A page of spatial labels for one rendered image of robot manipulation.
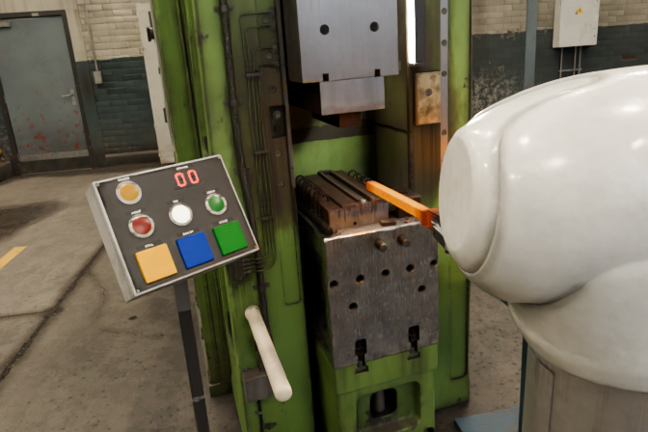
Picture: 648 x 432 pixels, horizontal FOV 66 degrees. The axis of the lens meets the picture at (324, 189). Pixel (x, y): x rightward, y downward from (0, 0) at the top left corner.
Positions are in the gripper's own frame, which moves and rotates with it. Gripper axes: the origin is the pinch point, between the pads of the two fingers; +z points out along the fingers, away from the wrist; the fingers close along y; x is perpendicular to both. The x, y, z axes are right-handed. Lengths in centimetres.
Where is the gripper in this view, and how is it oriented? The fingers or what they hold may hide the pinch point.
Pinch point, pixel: (440, 222)
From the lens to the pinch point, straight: 116.7
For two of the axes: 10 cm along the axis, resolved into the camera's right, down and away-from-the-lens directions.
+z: -3.0, -2.5, 9.2
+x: -0.6, -9.6, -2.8
